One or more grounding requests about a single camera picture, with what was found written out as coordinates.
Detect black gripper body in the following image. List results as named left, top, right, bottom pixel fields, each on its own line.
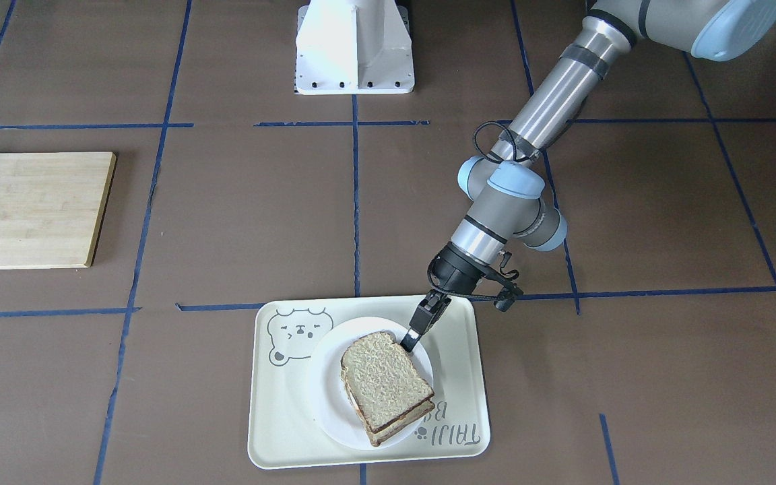
left=427, top=242, right=490, bottom=297

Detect bread slice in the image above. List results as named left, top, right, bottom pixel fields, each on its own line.
left=341, top=331, right=435, bottom=447
left=343, top=379, right=434, bottom=447

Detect white round plate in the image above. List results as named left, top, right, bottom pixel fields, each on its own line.
left=307, top=317, right=434, bottom=451

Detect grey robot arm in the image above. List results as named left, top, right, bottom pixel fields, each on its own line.
left=400, top=1, right=776, bottom=351

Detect cream bear tray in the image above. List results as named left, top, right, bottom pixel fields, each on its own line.
left=247, top=295, right=492, bottom=470

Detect wooden cutting board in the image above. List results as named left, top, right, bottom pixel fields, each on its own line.
left=0, top=152, right=117, bottom=270

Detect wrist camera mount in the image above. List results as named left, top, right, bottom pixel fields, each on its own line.
left=478, top=251, right=523, bottom=313

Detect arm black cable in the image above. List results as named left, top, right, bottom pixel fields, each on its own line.
left=472, top=121, right=537, bottom=166

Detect white pole base plate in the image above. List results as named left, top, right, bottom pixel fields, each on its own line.
left=294, top=1, right=416, bottom=96

